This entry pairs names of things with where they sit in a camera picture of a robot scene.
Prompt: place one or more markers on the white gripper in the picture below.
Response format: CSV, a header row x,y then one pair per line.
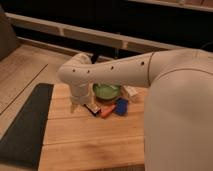
x,y
79,95

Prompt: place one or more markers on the green ceramic cup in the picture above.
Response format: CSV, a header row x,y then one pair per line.
x,y
106,92

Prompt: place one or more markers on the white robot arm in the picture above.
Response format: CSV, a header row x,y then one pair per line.
x,y
178,111

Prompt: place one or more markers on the orange marker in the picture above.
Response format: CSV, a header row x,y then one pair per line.
x,y
105,113

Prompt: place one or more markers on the blue plastic object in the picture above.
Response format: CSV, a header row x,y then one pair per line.
x,y
121,106

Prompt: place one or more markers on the white small box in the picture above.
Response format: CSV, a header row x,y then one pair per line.
x,y
130,92

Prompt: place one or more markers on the black floor mat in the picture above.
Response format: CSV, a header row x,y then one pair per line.
x,y
22,143

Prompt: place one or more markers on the grey furniture corner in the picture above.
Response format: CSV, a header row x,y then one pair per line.
x,y
8,39

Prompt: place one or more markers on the white shelf rail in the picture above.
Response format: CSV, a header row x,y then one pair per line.
x,y
89,35

